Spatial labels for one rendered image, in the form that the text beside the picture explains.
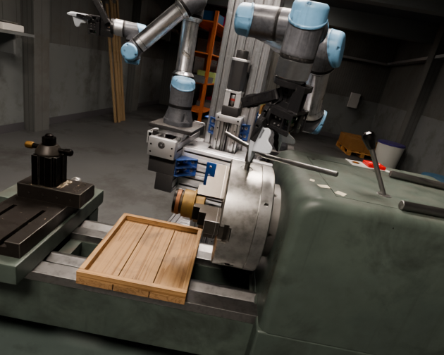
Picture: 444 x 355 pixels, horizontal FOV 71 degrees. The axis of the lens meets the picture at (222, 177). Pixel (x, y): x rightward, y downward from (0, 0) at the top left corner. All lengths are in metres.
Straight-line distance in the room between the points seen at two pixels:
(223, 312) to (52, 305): 0.49
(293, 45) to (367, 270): 0.53
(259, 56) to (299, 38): 0.99
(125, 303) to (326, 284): 0.55
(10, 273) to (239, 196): 0.61
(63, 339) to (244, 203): 0.80
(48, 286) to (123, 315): 0.22
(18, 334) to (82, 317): 0.32
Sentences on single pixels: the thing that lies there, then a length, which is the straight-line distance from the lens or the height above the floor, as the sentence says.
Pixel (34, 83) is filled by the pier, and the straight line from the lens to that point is 5.45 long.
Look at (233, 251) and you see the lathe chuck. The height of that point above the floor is 1.04.
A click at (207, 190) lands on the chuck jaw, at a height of 1.13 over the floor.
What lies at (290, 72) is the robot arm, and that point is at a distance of 0.71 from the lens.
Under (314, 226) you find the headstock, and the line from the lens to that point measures 0.74.
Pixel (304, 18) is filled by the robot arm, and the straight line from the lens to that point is 0.70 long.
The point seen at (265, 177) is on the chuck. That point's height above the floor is 1.23.
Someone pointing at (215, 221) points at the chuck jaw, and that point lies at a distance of 0.82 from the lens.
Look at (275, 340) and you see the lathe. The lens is 0.93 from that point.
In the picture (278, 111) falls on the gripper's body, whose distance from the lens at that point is 0.73.
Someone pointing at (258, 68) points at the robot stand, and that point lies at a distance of 1.70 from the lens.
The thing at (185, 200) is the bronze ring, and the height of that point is 1.10.
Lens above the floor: 1.49
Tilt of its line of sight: 19 degrees down
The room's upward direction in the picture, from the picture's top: 11 degrees clockwise
